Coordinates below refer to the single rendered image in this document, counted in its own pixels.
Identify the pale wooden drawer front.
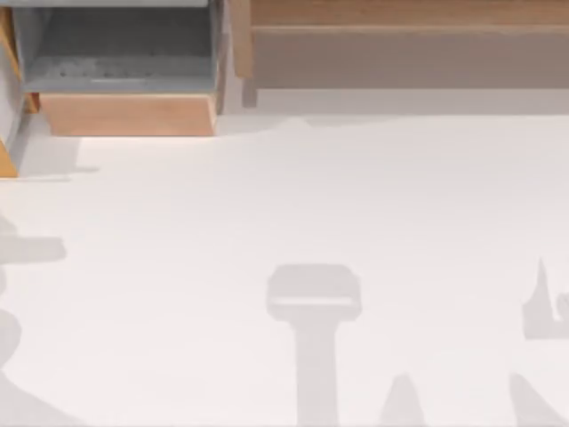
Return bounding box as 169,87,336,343
38,92,219,138

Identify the wooden cupboard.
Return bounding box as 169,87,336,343
0,5,42,179

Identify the wooden open shelf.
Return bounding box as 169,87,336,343
232,0,569,109

